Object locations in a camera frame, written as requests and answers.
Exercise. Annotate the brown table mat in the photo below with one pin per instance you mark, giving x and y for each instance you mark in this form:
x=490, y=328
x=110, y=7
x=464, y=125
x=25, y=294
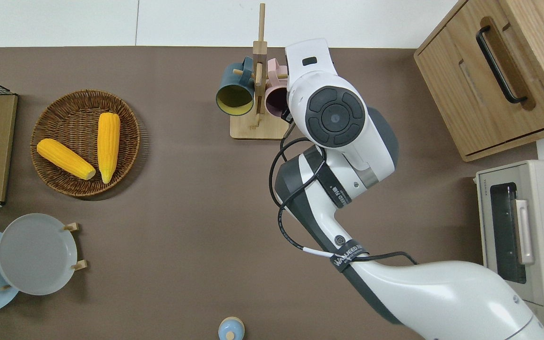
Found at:
x=206, y=236

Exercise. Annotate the yellow corn cob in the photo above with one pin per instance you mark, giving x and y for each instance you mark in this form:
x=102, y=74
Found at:
x=64, y=158
x=108, y=146

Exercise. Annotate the wooden plate rack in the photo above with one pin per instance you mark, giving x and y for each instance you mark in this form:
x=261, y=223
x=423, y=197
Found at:
x=82, y=264

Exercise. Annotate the teal mug yellow inside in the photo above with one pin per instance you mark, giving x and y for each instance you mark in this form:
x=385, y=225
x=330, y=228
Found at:
x=232, y=80

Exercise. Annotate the pink mug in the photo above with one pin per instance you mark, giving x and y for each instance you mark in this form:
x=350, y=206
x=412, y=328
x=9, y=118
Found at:
x=274, y=85

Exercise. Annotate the grey plate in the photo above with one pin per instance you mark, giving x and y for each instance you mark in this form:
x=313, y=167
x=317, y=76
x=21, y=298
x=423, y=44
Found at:
x=36, y=255

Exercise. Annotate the brown wicker basket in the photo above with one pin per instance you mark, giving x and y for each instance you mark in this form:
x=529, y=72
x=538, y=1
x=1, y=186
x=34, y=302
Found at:
x=71, y=118

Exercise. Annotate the wooden cabinet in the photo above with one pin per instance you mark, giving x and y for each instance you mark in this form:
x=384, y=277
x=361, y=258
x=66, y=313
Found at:
x=442, y=94

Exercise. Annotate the wooden mug rack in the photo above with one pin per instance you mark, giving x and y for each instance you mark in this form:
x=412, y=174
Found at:
x=258, y=130

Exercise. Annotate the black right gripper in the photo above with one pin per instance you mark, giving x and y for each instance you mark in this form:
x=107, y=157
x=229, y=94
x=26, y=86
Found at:
x=289, y=118

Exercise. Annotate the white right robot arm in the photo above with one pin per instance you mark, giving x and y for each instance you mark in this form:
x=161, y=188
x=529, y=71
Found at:
x=442, y=297

